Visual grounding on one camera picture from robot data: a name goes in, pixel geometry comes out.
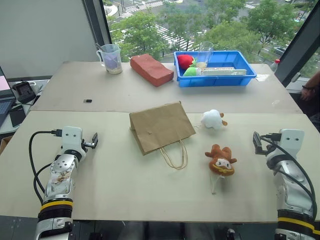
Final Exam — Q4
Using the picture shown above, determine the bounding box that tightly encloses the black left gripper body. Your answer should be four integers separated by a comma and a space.
80, 138, 95, 153

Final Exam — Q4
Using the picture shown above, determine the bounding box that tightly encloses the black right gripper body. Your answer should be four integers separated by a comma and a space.
254, 145, 273, 157

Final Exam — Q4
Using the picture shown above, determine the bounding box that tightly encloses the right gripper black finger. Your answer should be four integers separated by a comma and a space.
252, 131, 263, 151

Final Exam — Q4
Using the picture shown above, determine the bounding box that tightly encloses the brown paper bag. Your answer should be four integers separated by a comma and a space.
128, 100, 197, 171

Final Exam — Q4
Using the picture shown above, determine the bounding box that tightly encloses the person's bare hand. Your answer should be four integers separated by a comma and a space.
299, 87, 315, 102

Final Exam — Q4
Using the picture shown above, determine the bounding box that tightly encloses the orange brown plush toy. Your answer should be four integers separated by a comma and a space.
204, 143, 238, 195

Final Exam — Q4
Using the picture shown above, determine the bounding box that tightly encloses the white plush chicken toy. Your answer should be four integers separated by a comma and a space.
194, 108, 229, 130

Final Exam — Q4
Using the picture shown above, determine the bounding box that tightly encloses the blue plastic tray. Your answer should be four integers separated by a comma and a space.
173, 50, 258, 88

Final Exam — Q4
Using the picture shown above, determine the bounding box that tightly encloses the flat black notebook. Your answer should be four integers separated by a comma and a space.
9, 105, 27, 128

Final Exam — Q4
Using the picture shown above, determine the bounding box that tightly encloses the white power strip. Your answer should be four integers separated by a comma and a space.
200, 66, 248, 77

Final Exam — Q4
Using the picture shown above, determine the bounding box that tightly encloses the clear plastic measuring jug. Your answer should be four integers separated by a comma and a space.
95, 43, 124, 75

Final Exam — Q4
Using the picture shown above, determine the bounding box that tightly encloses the clear bottle with red cap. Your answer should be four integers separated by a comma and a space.
269, 58, 282, 74

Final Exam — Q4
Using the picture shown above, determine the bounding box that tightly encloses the black charger box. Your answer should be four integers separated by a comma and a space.
12, 80, 35, 104

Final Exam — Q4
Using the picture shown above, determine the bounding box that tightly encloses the brown cardboard box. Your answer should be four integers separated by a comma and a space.
0, 135, 13, 156

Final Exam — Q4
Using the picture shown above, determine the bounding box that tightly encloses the red brick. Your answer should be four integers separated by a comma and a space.
129, 54, 175, 88

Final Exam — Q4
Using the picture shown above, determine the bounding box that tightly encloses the laptop with pink screen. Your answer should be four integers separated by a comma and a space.
0, 65, 17, 127

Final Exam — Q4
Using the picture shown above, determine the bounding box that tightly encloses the green plush toy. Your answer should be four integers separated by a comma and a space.
182, 65, 202, 77

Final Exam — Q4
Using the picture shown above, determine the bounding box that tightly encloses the clear drinking glass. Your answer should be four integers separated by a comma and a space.
198, 41, 215, 69

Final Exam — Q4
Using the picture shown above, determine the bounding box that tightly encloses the red plush strawberry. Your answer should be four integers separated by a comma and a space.
177, 54, 196, 71

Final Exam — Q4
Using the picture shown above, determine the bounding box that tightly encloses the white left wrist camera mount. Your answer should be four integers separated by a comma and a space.
60, 125, 84, 156

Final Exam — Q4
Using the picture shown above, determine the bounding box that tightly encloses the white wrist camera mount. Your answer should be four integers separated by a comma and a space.
60, 125, 84, 156
278, 128, 306, 161

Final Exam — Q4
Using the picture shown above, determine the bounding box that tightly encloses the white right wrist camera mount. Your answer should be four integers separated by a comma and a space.
278, 128, 306, 161

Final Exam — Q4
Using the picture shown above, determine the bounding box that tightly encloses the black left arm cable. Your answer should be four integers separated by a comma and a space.
28, 128, 63, 205

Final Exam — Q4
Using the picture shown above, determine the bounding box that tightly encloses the dark window frame pillar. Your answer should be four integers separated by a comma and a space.
274, 0, 320, 88
81, 0, 113, 46

